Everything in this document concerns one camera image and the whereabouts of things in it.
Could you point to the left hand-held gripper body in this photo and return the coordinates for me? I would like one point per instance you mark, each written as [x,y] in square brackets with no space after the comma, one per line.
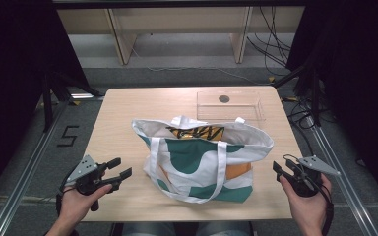
[87,170]

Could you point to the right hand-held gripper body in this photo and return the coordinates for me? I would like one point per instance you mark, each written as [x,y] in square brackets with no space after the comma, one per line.
[308,180]

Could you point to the white green orange tote bag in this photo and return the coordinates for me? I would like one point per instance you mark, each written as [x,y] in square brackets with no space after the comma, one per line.
[193,160]

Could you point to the clear plastic bin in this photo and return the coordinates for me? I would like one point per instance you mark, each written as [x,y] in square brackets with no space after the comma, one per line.
[236,109]

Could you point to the yellow black chip bag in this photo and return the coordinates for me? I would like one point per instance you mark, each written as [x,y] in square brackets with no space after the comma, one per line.
[197,132]

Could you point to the person's right hand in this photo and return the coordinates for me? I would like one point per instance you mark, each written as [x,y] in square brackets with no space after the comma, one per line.
[308,209]

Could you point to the person's left hand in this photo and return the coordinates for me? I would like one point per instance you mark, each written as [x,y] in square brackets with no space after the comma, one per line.
[77,206]

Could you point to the black metal stand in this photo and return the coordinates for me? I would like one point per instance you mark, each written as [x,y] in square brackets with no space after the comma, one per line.
[315,98]
[47,105]

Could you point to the dark round disc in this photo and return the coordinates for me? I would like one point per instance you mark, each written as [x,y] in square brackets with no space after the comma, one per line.
[224,99]

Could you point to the black curtain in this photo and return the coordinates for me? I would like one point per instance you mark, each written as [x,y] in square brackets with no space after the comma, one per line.
[16,82]
[357,82]

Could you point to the beige wooden desk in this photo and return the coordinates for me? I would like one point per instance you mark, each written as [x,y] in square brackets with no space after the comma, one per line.
[183,19]

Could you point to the aluminium floor rail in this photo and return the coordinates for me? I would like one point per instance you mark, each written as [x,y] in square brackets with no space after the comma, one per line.
[23,183]
[347,193]

